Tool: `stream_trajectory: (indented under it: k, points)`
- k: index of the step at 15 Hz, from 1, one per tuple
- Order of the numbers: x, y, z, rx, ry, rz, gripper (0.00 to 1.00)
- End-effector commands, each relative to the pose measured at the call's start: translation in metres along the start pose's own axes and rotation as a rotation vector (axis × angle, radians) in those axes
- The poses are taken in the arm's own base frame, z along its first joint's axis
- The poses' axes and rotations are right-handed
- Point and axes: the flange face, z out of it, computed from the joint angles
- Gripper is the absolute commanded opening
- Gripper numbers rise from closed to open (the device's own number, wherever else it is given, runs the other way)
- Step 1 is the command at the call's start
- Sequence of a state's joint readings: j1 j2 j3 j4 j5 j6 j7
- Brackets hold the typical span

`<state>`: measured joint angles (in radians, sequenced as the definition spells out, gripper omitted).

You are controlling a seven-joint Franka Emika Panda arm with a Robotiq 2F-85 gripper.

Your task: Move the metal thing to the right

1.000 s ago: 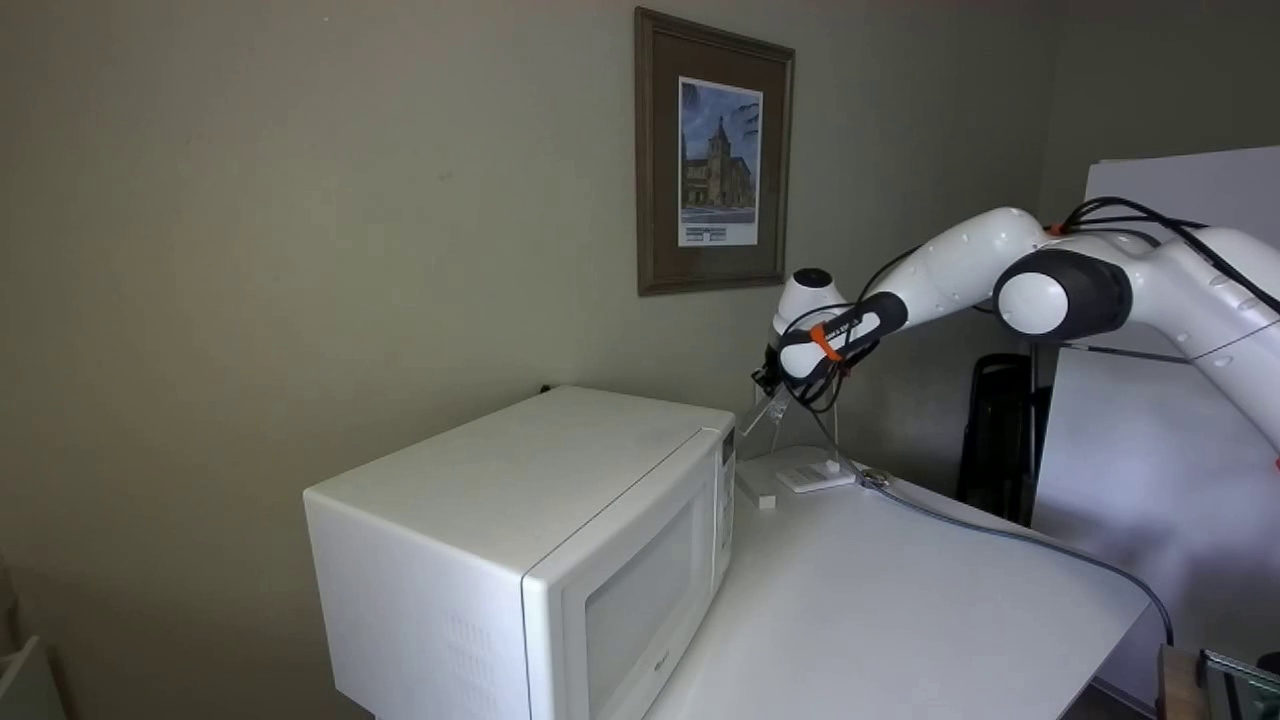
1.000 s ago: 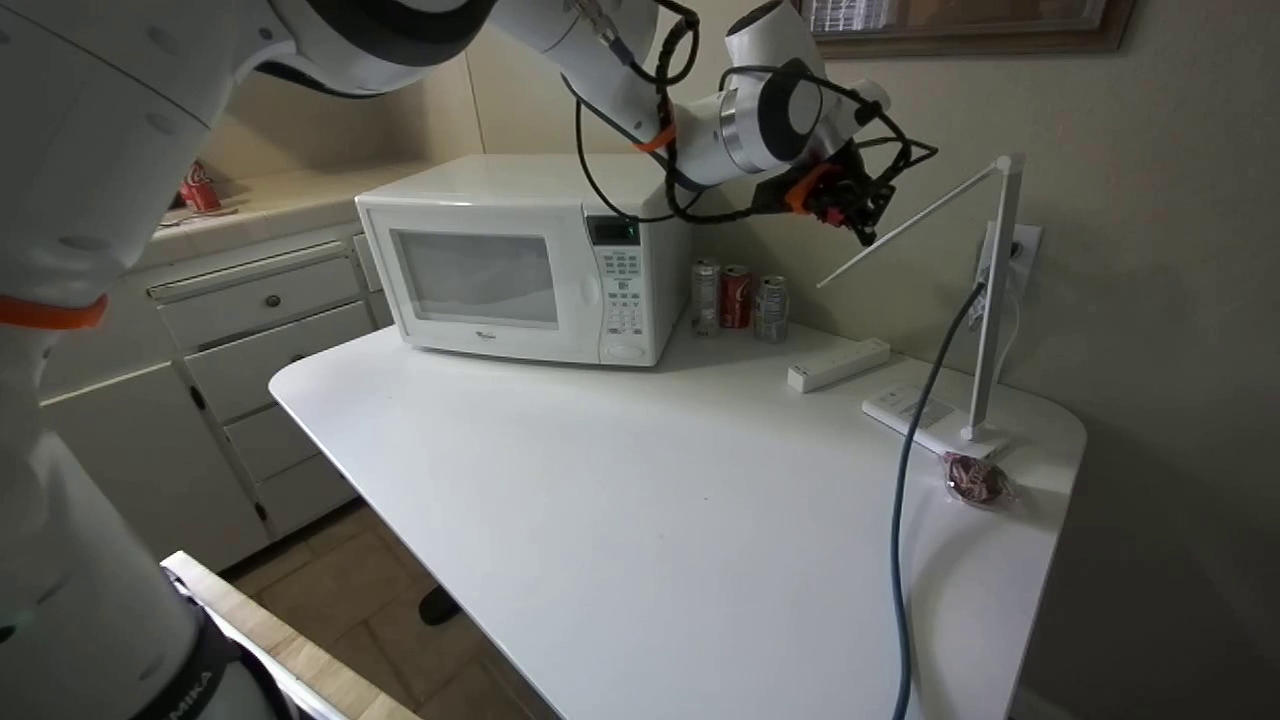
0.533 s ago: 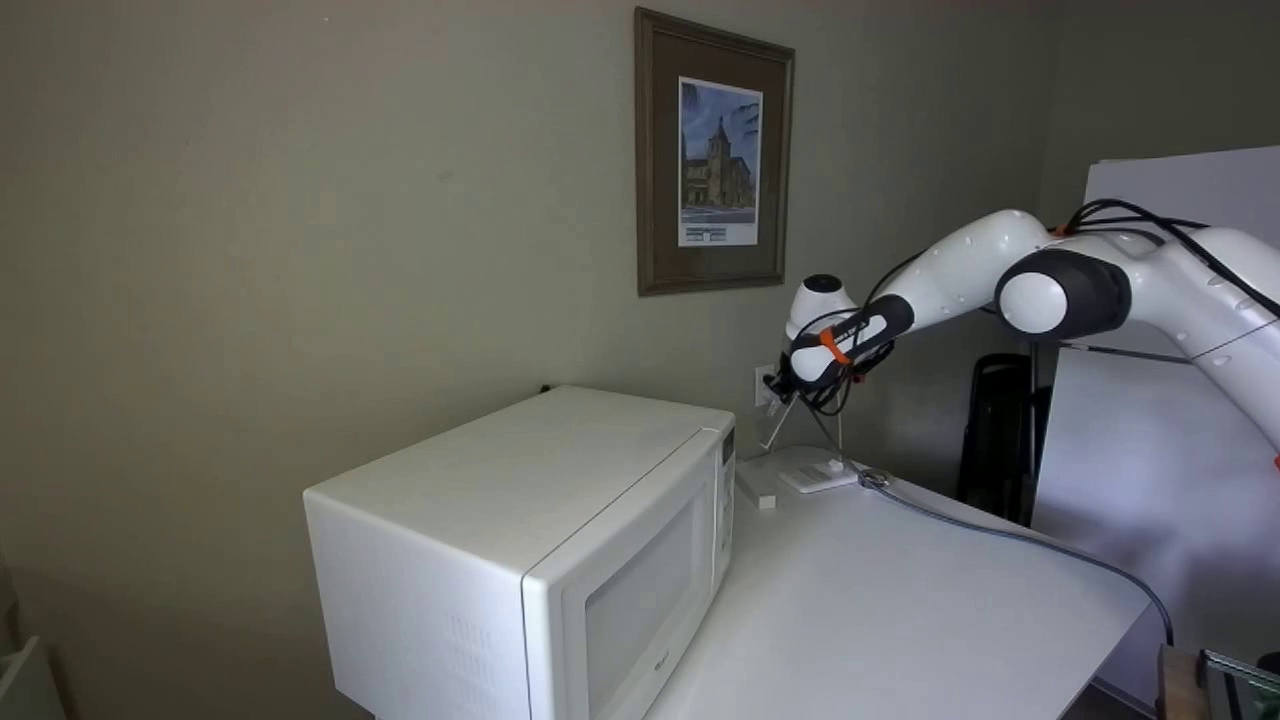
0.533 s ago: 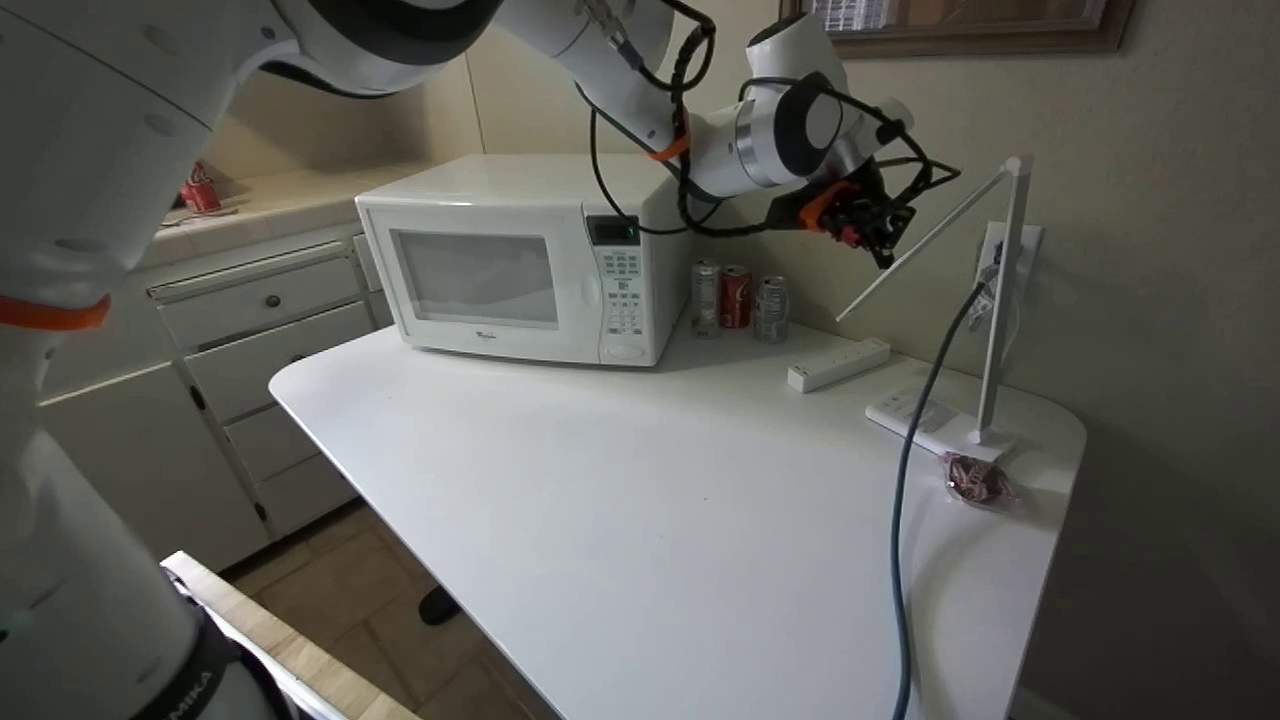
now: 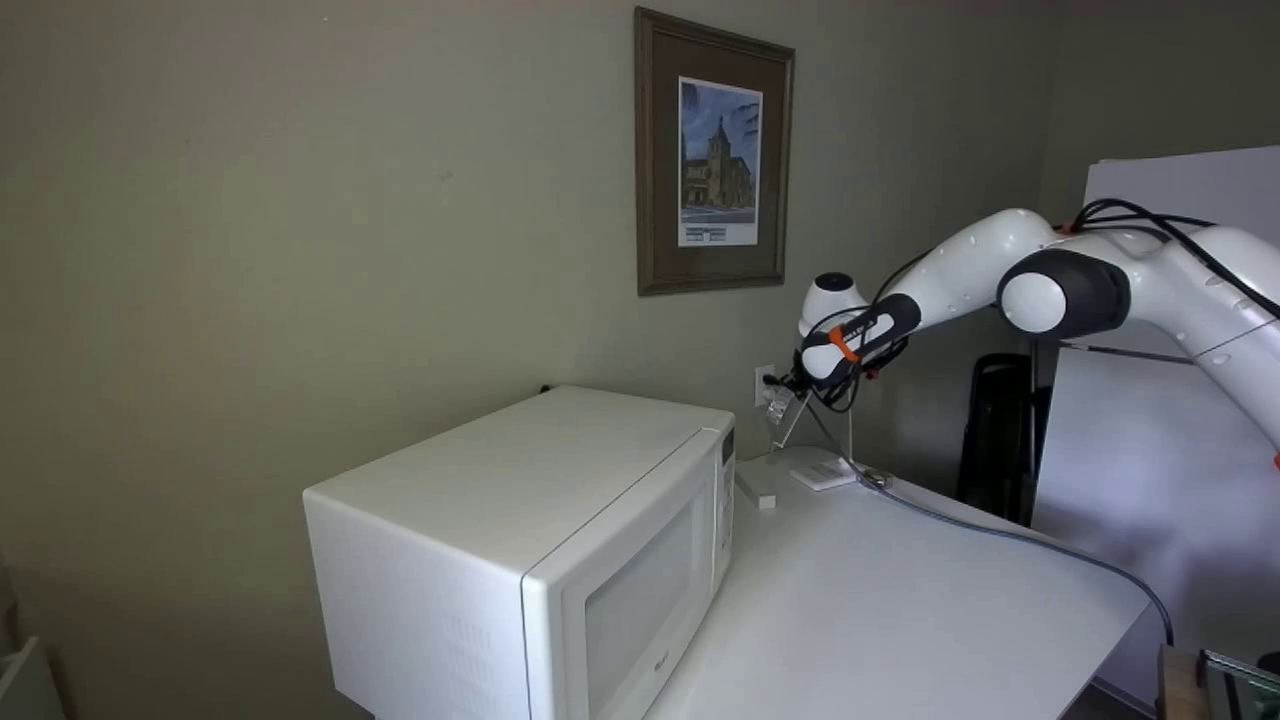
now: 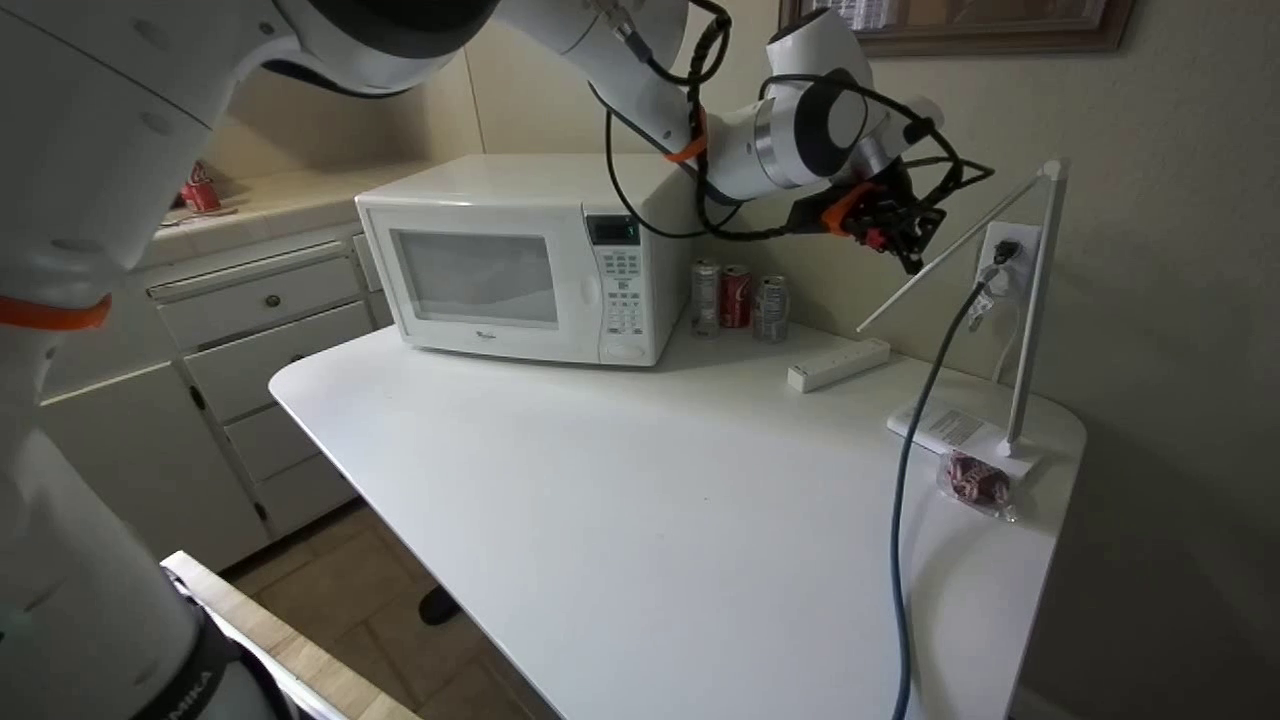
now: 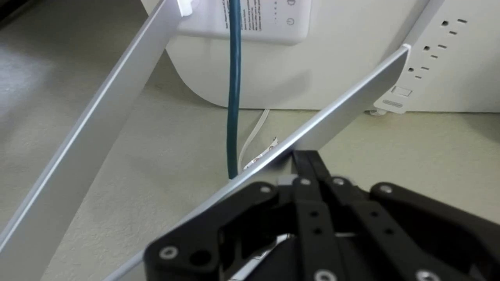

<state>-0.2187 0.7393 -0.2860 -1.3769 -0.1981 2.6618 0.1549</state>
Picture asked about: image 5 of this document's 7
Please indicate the white refrigerator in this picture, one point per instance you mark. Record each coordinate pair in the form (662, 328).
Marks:
(1172, 532)

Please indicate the wooden framed picture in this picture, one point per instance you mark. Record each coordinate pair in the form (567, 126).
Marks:
(714, 152)

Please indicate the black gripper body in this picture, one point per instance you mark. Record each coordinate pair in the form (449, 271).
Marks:
(785, 386)

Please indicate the white wall outlet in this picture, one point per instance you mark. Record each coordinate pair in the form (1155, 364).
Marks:
(766, 386)

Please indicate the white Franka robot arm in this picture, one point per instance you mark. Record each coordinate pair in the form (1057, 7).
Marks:
(974, 263)

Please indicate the white microwave oven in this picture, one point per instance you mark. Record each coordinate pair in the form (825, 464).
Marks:
(532, 560)

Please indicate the clear glass box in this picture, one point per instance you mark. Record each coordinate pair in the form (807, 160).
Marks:
(1243, 682)

